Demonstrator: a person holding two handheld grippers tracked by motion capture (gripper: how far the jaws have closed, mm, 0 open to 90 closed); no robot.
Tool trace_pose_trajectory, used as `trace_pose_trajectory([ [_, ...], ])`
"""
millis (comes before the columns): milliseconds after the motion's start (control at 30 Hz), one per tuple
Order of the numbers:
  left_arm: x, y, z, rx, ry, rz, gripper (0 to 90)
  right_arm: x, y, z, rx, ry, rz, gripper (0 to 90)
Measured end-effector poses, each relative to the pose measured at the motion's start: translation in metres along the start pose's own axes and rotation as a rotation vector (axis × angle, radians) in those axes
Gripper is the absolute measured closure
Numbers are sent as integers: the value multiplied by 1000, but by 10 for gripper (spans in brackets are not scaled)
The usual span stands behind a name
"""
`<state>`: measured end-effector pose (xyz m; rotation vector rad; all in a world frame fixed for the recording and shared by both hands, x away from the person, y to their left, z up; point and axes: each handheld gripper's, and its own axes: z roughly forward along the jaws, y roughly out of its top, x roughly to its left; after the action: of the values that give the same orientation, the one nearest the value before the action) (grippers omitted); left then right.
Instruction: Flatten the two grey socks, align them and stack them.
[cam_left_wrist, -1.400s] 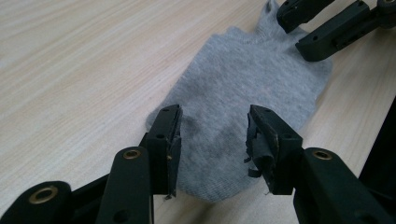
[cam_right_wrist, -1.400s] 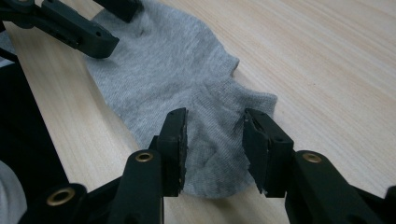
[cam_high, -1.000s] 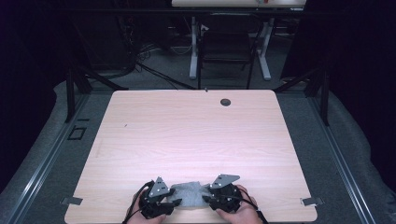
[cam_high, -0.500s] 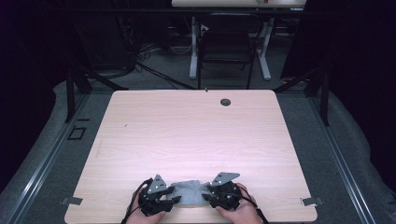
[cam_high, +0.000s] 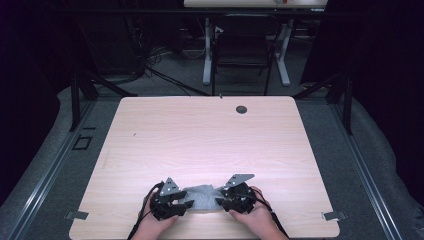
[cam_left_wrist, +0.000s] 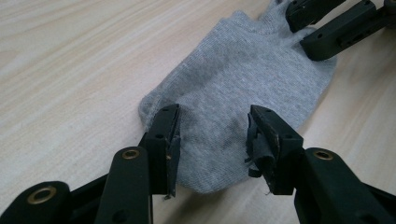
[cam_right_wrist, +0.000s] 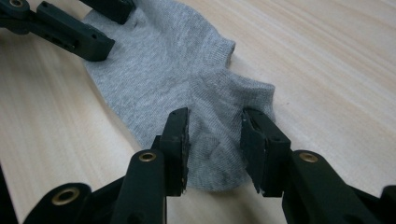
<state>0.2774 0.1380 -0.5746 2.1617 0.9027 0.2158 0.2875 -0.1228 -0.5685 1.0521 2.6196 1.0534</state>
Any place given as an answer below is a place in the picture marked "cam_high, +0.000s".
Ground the person's left hand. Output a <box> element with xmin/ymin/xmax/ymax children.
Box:
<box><xmin>134</xmin><ymin>194</ymin><xmax>180</xmax><ymax>235</ymax></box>

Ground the white-legged desk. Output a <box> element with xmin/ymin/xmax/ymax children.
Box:
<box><xmin>183</xmin><ymin>0</ymin><xmax>330</xmax><ymax>87</ymax></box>

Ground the grey felt floor cover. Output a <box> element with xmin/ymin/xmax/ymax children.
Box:
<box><xmin>0</xmin><ymin>85</ymin><xmax>424</xmax><ymax>240</ymax></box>

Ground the grey metal table bracket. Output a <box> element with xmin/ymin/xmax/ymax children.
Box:
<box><xmin>64</xmin><ymin>210</ymin><xmax>90</xmax><ymax>221</ymax></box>
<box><xmin>321</xmin><ymin>210</ymin><xmax>348</xmax><ymax>222</ymax></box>

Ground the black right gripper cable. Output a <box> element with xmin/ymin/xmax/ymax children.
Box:
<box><xmin>255</xmin><ymin>190</ymin><xmax>290</xmax><ymax>240</ymax></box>

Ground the grey ankle sock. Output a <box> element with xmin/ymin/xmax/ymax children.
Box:
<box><xmin>182</xmin><ymin>183</ymin><xmax>225</xmax><ymax>211</ymax></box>

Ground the black chair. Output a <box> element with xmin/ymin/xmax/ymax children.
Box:
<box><xmin>210</xmin><ymin>14</ymin><xmax>280</xmax><ymax>97</ymax></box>

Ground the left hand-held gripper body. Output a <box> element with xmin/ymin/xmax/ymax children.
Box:
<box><xmin>149</xmin><ymin>177</ymin><xmax>186</xmax><ymax>221</ymax></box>

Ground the black metal frame stand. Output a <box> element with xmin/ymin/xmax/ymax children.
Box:
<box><xmin>69</xmin><ymin>71</ymin><xmax>138</xmax><ymax>133</ymax></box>
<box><xmin>292</xmin><ymin>71</ymin><xmax>354</xmax><ymax>136</ymax></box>

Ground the aluminium floor rail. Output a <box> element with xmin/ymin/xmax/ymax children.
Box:
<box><xmin>329</xmin><ymin>102</ymin><xmax>405</xmax><ymax>240</ymax></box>
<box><xmin>5</xmin><ymin>99</ymin><xmax>98</xmax><ymax>240</ymax></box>

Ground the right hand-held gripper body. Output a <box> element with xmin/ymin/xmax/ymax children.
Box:
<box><xmin>221</xmin><ymin>173</ymin><xmax>257</xmax><ymax>215</ymax></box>

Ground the person's right hand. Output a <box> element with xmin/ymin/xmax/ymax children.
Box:
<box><xmin>229</xmin><ymin>186</ymin><xmax>278</xmax><ymax>236</ymax></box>

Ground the black floor cable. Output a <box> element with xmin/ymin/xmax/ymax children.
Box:
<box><xmin>144</xmin><ymin>65</ymin><xmax>212</xmax><ymax>97</ymax></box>

